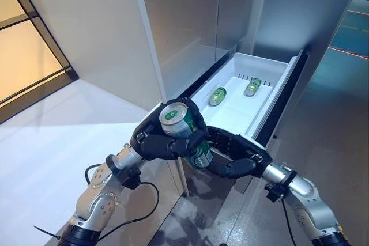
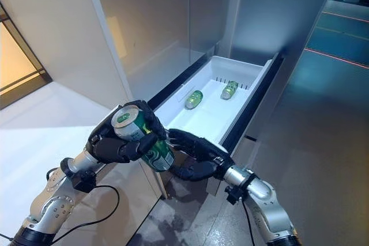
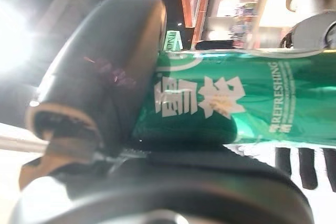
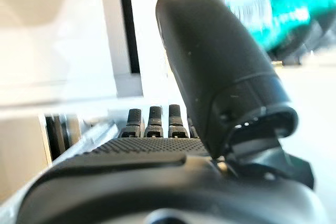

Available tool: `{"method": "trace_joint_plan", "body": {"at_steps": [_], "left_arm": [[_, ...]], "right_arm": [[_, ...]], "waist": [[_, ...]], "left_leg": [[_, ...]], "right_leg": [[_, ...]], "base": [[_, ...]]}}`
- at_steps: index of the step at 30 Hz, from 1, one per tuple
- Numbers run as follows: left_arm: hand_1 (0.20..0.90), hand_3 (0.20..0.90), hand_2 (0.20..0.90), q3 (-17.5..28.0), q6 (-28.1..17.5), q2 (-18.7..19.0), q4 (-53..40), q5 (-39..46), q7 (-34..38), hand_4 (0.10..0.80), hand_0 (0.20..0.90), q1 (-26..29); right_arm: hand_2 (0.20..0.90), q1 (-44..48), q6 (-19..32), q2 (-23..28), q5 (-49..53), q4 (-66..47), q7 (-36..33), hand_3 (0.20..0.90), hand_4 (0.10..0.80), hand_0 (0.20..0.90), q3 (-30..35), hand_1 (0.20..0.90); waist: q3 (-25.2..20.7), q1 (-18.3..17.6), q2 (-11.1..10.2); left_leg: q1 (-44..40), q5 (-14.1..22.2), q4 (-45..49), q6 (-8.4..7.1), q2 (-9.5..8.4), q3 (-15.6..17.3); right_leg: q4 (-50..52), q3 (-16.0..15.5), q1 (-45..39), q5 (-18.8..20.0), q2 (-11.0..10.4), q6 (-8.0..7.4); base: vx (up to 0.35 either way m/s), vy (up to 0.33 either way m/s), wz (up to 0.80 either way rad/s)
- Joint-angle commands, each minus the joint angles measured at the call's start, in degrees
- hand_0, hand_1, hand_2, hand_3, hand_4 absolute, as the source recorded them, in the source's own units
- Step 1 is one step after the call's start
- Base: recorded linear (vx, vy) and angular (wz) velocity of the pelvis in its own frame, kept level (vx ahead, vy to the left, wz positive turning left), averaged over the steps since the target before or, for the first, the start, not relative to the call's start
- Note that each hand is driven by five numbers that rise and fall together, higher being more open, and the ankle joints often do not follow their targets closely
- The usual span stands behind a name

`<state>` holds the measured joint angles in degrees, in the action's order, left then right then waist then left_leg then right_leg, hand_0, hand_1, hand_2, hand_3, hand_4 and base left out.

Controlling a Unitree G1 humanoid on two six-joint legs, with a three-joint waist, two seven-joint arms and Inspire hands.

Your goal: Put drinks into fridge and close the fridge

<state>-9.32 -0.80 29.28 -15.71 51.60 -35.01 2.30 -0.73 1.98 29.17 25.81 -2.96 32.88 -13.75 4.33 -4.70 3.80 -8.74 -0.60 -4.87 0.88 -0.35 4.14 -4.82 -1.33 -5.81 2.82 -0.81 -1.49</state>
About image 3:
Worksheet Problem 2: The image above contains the orange display frame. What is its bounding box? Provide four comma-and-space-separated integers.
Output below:
178, 0, 212, 44

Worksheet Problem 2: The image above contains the green sign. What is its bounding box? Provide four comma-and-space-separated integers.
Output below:
162, 31, 183, 51

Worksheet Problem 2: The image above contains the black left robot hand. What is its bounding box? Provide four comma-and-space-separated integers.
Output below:
10, 0, 336, 224

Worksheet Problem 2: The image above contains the tall green beer can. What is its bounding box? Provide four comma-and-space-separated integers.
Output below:
132, 48, 336, 147

